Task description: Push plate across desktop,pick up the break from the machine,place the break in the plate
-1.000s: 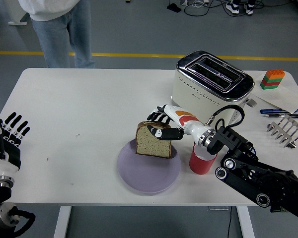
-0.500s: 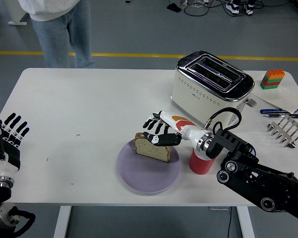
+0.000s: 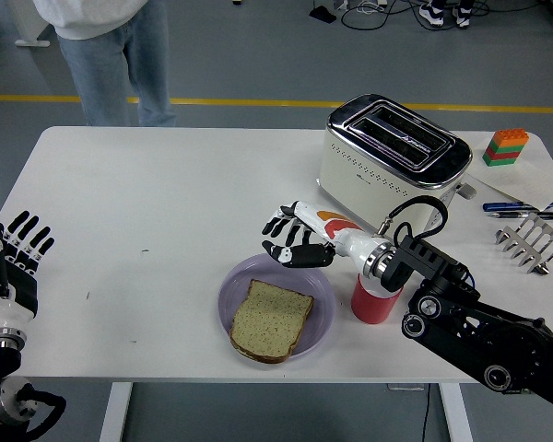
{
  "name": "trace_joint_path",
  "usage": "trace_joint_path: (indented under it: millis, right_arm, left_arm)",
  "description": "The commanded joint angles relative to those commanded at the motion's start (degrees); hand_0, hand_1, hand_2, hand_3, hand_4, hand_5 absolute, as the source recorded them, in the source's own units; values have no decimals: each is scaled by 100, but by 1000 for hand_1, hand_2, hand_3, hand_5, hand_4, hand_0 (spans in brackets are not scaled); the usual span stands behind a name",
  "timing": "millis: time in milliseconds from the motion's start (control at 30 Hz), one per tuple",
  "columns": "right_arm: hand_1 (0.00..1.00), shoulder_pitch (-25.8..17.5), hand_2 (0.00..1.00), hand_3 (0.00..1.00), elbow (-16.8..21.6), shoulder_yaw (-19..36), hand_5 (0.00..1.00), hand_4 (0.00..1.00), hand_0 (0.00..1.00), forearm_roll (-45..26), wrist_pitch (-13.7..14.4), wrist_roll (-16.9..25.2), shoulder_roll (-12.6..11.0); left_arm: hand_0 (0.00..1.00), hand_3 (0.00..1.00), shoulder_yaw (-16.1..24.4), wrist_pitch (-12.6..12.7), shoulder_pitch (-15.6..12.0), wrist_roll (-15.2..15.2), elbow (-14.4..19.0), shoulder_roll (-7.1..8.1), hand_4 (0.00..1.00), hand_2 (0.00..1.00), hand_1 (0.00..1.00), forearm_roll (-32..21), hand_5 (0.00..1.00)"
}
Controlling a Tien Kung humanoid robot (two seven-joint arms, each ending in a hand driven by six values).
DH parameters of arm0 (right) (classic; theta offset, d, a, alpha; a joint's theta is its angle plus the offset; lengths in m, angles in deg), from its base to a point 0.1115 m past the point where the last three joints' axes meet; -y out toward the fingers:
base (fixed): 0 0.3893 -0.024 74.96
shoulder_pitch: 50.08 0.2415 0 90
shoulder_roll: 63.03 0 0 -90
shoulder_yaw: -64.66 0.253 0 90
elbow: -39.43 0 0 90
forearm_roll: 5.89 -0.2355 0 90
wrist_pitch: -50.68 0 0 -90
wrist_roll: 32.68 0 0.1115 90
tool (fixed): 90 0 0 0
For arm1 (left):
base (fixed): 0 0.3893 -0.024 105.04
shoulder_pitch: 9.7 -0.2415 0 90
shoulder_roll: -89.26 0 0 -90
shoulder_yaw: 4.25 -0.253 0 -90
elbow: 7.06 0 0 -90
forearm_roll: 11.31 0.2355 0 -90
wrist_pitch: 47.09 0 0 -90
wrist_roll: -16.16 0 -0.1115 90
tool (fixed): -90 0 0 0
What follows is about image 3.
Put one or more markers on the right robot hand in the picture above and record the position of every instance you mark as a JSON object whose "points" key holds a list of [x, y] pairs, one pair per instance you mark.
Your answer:
{"points": [[345, 239]]}

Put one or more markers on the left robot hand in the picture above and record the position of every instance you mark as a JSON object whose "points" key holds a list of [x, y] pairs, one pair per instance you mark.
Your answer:
{"points": [[23, 285]]}

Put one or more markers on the purple plastic plate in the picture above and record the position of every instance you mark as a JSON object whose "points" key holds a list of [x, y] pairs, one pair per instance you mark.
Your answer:
{"points": [[322, 299]]}

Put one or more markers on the brown bread slice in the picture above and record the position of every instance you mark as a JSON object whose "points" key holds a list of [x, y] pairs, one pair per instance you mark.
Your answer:
{"points": [[272, 322]]}

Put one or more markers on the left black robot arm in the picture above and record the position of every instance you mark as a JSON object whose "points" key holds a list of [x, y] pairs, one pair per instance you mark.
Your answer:
{"points": [[0, 405]]}

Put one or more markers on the cream chrome toaster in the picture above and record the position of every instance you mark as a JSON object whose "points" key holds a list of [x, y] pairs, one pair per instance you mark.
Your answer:
{"points": [[359, 184]]}

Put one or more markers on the red enamel mug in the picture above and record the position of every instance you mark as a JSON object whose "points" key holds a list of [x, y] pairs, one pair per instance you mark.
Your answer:
{"points": [[373, 308]]}

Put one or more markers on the blue pen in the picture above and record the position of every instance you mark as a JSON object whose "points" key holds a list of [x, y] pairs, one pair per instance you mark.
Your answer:
{"points": [[500, 205]]}

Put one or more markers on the white table leg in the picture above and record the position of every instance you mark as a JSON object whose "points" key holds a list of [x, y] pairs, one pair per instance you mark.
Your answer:
{"points": [[115, 414], [456, 414]]}

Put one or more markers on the black pen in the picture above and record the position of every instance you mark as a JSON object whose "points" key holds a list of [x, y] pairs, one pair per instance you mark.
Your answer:
{"points": [[511, 214]]}

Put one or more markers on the orange green red brick stack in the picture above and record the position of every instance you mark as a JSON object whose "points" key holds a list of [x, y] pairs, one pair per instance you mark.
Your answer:
{"points": [[504, 147]]}

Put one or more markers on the metal toast rack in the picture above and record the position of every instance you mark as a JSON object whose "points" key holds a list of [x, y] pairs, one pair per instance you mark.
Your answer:
{"points": [[530, 244]]}

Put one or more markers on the white paper sheets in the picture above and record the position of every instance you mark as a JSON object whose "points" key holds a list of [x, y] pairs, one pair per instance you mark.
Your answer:
{"points": [[530, 179]]}

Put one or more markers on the black foot pedal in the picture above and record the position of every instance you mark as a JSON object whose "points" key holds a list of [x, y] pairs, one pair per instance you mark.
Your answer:
{"points": [[322, 14]]}

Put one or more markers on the person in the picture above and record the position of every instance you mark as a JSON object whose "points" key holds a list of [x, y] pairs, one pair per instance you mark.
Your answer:
{"points": [[101, 60]]}

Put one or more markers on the white black sneaker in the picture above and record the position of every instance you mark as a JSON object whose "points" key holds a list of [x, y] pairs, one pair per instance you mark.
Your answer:
{"points": [[431, 14], [462, 14]]}

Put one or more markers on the white furniture base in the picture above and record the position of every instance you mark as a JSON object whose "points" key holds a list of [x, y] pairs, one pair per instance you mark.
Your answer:
{"points": [[27, 27]]}

